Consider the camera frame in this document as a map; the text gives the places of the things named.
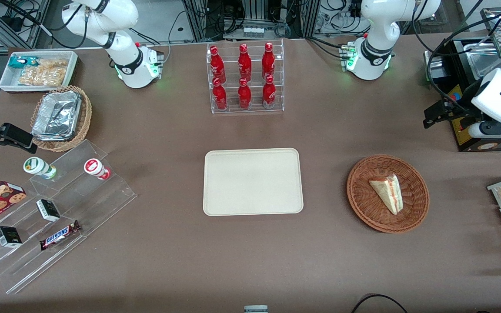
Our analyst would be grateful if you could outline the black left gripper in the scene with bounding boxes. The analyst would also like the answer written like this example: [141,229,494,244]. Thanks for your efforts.
[423,99,482,129]

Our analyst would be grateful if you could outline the triangular sandwich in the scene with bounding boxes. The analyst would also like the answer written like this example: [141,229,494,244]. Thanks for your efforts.
[369,174,404,216]

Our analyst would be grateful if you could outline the light wicker basket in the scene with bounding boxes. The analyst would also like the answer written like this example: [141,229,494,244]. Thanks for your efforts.
[30,85,93,153]

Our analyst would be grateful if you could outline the round brown wicker basket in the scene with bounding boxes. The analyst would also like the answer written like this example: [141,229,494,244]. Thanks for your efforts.
[347,155,430,234]

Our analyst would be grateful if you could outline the beige rectangular serving tray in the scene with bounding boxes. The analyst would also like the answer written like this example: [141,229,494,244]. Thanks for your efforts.
[203,148,304,217]

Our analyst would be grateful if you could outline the black food warmer cabinet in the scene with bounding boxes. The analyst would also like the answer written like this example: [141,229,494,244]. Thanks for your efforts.
[423,37,501,152]

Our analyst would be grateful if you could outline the green lid cup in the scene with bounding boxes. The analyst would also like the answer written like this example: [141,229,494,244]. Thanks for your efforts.
[23,156,57,180]

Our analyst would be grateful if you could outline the aluminium foil container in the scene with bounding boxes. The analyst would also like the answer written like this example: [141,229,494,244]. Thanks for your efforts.
[31,91,82,142]

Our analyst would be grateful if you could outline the white rectangular snack bin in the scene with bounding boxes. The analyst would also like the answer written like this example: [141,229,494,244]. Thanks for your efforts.
[0,50,79,93]

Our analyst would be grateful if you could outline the clear bag of crackers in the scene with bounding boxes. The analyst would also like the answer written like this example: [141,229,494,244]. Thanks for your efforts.
[17,58,70,87]

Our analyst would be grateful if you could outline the teal snack packet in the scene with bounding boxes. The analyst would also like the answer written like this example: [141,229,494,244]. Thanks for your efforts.
[8,55,39,70]

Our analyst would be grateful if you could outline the steel warmer pan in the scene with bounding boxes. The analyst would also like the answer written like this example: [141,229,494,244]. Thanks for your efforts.
[467,43,501,80]

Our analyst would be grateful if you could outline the small black white box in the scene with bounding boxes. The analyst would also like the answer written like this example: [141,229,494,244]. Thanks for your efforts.
[0,226,23,249]
[36,199,61,223]

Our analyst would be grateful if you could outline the red lid cup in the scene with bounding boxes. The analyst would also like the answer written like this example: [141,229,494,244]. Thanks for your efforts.
[83,158,111,181]

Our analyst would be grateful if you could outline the clear acrylic stepped shelf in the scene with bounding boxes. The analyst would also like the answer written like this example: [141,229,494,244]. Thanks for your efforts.
[0,139,138,295]

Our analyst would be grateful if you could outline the Snickers chocolate bar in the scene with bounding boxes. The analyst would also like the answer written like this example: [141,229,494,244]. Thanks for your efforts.
[39,220,82,251]

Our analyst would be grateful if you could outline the red cola bottle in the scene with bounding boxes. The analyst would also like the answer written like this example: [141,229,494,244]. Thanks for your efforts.
[212,78,228,111]
[238,43,253,81]
[262,75,277,109]
[262,42,276,79]
[237,78,252,110]
[210,46,227,83]

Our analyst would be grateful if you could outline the clear acrylic bottle rack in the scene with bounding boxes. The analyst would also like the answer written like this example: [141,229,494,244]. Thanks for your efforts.
[206,39,285,115]

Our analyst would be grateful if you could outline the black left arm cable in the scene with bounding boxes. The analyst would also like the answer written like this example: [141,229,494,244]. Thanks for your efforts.
[411,0,501,111]

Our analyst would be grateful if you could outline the black floor cable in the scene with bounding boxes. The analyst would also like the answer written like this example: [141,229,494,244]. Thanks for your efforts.
[350,294,409,313]

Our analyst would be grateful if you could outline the aluminium frame rack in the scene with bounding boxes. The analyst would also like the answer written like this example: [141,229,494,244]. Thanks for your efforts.
[182,0,323,42]

